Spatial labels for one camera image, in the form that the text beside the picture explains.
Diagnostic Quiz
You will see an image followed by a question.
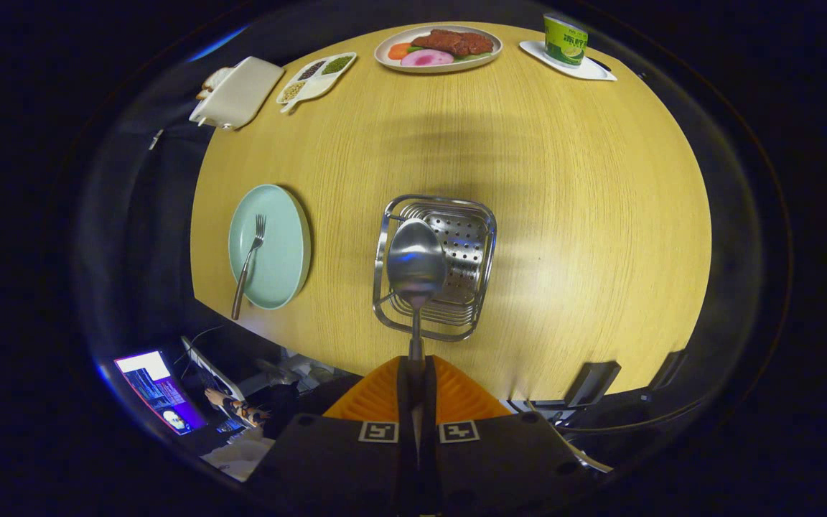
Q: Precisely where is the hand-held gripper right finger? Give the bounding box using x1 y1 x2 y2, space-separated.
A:
421 355 612 514

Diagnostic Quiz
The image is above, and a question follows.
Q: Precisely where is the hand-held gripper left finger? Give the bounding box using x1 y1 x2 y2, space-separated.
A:
245 357 418 517

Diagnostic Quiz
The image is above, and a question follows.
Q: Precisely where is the metal spoon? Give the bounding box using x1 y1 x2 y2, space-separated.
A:
386 218 448 460

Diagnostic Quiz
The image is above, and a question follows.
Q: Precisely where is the metal fork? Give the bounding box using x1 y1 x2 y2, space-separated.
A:
231 214 267 321

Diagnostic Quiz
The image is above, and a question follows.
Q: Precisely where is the white cloth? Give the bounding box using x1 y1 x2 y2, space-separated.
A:
202 427 276 482

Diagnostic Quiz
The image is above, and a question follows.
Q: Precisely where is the computer keyboard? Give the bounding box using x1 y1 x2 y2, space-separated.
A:
182 335 246 403

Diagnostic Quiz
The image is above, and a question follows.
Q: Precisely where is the teal round plate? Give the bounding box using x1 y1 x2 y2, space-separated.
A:
228 184 312 311

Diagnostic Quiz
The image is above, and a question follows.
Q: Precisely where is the lit computer monitor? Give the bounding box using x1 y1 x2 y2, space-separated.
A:
113 350 207 437

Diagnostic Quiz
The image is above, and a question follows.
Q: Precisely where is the black backdrop cloth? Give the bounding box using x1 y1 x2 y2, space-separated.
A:
76 43 242 360

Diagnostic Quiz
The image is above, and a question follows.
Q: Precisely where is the white divided seasoning tray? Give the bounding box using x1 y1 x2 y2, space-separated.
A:
276 52 358 114

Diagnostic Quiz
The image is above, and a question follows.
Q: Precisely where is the pink round food slice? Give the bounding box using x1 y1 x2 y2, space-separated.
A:
401 49 454 67

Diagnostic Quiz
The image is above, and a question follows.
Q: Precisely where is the white plate with food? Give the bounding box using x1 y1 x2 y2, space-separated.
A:
374 25 503 74

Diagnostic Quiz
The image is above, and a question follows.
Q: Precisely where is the cream toaster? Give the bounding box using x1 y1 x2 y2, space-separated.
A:
189 56 286 131

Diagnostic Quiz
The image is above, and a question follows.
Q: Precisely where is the brown meat piece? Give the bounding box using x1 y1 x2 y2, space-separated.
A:
411 29 495 58

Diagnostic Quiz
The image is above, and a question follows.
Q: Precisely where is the white square coaster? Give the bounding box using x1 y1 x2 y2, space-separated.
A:
519 39 617 81

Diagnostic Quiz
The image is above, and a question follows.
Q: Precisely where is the green label drink bottle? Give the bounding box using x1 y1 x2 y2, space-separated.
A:
543 13 589 67

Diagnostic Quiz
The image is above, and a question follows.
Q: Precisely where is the metal wire basket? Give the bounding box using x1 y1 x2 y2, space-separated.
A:
373 195 497 343

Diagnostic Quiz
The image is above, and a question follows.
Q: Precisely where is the black table bracket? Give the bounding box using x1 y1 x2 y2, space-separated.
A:
564 361 622 410
647 350 687 392

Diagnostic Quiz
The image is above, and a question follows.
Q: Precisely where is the black cable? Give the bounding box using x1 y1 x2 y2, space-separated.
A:
514 399 705 435

